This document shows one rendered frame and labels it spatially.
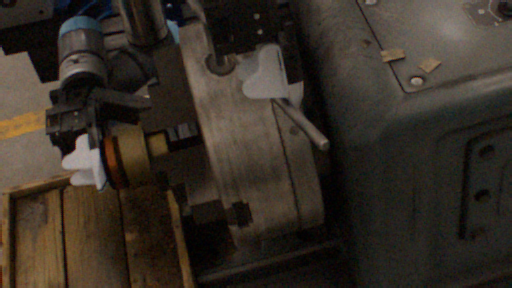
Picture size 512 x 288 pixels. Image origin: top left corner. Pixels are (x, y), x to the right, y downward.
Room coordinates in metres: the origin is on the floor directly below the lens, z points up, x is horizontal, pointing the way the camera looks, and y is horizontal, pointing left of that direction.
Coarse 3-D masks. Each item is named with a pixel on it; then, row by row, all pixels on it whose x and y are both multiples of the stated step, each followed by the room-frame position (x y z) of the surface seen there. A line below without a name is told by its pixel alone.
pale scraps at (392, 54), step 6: (360, 42) 0.67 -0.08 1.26; (366, 42) 0.67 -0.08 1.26; (384, 54) 0.64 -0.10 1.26; (390, 54) 0.64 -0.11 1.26; (396, 54) 0.64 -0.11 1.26; (402, 54) 0.64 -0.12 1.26; (384, 60) 0.63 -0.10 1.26; (426, 60) 0.62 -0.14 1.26; (432, 60) 0.62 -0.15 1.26; (420, 66) 0.62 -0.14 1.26; (426, 66) 0.61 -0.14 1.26; (432, 66) 0.61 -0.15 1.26
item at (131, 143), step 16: (128, 128) 0.73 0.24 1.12; (112, 144) 0.70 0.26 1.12; (128, 144) 0.70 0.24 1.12; (144, 144) 0.69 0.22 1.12; (160, 144) 0.70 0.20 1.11; (112, 160) 0.68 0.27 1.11; (128, 160) 0.68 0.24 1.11; (144, 160) 0.68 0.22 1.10; (112, 176) 0.67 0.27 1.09; (128, 176) 0.67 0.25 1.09; (144, 176) 0.67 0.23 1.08
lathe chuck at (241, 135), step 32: (192, 32) 0.77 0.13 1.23; (192, 64) 0.70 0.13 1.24; (192, 96) 0.66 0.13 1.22; (224, 96) 0.66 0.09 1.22; (224, 128) 0.63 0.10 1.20; (256, 128) 0.62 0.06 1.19; (224, 160) 0.60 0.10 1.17; (256, 160) 0.60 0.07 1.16; (224, 192) 0.58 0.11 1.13; (256, 192) 0.58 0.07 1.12; (288, 192) 0.58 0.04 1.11; (256, 224) 0.58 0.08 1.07; (288, 224) 0.58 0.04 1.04
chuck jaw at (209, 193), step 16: (160, 160) 0.68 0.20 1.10; (176, 160) 0.67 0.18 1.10; (192, 160) 0.67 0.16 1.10; (208, 160) 0.66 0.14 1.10; (160, 176) 0.65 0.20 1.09; (176, 176) 0.64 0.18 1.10; (192, 176) 0.64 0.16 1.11; (208, 176) 0.63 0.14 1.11; (176, 192) 0.63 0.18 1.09; (192, 192) 0.61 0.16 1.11; (208, 192) 0.61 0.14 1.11; (192, 208) 0.59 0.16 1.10; (208, 208) 0.59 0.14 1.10; (224, 208) 0.58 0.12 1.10; (240, 208) 0.58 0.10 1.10; (240, 224) 0.58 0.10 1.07
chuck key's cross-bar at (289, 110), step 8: (192, 0) 0.73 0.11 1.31; (192, 8) 0.72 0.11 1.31; (200, 8) 0.72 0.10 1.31; (200, 16) 0.71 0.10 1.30; (232, 56) 0.64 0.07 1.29; (240, 56) 0.63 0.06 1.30; (280, 104) 0.54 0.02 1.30; (288, 104) 0.54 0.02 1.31; (288, 112) 0.53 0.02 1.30; (296, 112) 0.53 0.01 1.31; (296, 120) 0.52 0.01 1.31; (304, 120) 0.51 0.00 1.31; (304, 128) 0.50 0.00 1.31; (312, 128) 0.50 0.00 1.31; (312, 136) 0.49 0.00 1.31; (320, 136) 0.49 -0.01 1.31; (320, 144) 0.48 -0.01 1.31; (328, 144) 0.48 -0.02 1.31
